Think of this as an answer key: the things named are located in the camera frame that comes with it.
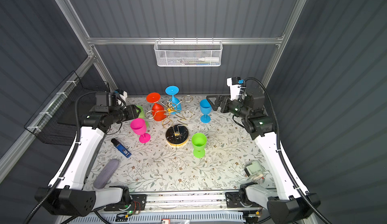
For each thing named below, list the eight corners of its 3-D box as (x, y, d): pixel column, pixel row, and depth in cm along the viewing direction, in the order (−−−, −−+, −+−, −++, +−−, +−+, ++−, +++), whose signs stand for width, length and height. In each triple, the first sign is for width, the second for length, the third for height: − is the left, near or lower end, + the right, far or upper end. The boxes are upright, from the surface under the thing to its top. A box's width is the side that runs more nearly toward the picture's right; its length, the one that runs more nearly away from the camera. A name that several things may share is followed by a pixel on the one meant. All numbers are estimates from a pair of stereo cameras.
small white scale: (248, 178, 82) (250, 176, 78) (242, 167, 85) (244, 164, 82) (261, 173, 83) (264, 171, 79) (255, 163, 87) (258, 160, 83)
